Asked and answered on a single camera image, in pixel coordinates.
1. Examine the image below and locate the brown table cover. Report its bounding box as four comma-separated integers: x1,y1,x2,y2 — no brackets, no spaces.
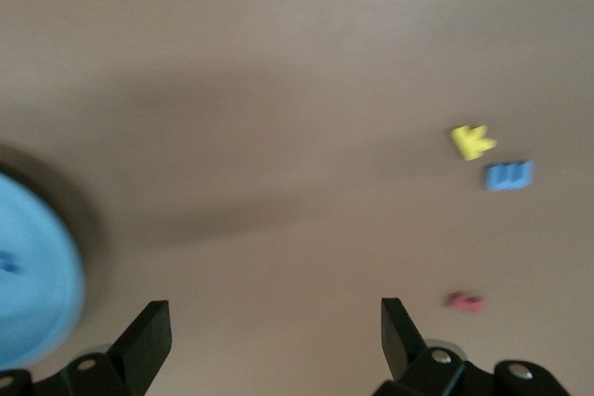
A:
0,0,594,396

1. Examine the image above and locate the blue plate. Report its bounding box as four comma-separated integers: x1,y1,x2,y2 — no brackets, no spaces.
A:
0,168,88,369

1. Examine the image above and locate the blue foam letter m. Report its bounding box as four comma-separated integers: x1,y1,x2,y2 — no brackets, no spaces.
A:
484,159,536,193

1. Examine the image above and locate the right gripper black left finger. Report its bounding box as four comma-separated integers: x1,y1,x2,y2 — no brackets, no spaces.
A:
0,300,174,396

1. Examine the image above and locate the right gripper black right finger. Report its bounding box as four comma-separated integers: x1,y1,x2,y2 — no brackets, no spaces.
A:
373,297,570,396

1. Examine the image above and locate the dark red foam letter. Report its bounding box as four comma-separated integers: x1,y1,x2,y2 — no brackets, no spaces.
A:
445,290,486,315

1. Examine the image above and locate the yellow foam letter k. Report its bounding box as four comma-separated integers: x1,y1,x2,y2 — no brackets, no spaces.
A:
449,123,499,163

